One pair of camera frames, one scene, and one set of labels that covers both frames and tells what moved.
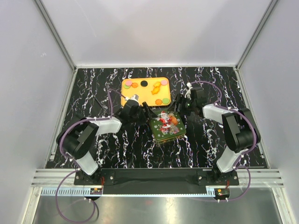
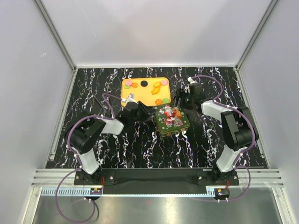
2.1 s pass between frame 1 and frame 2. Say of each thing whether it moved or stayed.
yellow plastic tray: stayed
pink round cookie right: stayed
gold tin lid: moved
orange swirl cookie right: stayed
